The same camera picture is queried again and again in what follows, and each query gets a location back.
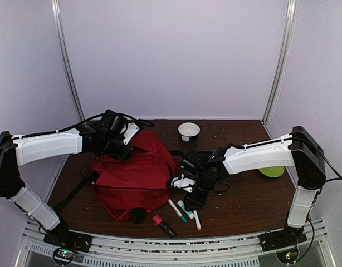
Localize aluminium corner post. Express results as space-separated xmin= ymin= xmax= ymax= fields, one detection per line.
xmin=51 ymin=0 xmax=85 ymax=121
xmin=262 ymin=0 xmax=298 ymax=127

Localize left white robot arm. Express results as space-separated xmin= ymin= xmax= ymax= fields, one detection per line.
xmin=0 ymin=110 xmax=154 ymax=247

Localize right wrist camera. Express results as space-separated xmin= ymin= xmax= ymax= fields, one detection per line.
xmin=168 ymin=174 xmax=196 ymax=193

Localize green plate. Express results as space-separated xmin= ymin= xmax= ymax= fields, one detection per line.
xmin=259 ymin=166 xmax=285 ymax=178

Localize dark blue white bowl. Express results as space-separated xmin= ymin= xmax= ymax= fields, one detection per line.
xmin=178 ymin=122 xmax=201 ymax=143

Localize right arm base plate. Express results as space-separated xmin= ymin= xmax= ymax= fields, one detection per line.
xmin=259 ymin=227 xmax=307 ymax=251

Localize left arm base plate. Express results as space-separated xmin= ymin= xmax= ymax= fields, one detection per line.
xmin=43 ymin=232 xmax=92 ymax=253

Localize pink black highlighter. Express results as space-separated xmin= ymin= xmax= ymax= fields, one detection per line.
xmin=152 ymin=215 xmax=177 ymax=239

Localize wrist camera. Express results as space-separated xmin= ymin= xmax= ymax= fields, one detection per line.
xmin=168 ymin=174 xmax=196 ymax=193
xmin=120 ymin=122 xmax=141 ymax=145

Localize aluminium front rail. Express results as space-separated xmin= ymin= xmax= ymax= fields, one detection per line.
xmin=13 ymin=220 xmax=338 ymax=266

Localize teal white marker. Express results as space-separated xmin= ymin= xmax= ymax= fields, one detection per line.
xmin=168 ymin=199 xmax=187 ymax=223

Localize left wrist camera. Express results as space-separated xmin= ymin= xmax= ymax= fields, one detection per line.
xmin=120 ymin=122 xmax=141 ymax=145

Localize right aluminium corner post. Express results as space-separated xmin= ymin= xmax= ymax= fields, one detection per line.
xmin=262 ymin=0 xmax=298 ymax=127

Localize white green glue stick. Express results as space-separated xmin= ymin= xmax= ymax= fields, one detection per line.
xmin=177 ymin=200 xmax=194 ymax=219

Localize red backpack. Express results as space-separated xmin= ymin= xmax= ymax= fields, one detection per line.
xmin=53 ymin=130 xmax=185 ymax=225

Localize pink white marker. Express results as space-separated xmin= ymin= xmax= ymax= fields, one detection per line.
xmin=193 ymin=210 xmax=202 ymax=230

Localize left aluminium corner post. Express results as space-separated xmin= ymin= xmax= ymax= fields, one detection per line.
xmin=51 ymin=0 xmax=85 ymax=121

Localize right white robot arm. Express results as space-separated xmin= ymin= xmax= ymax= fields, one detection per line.
xmin=181 ymin=126 xmax=338 ymax=246

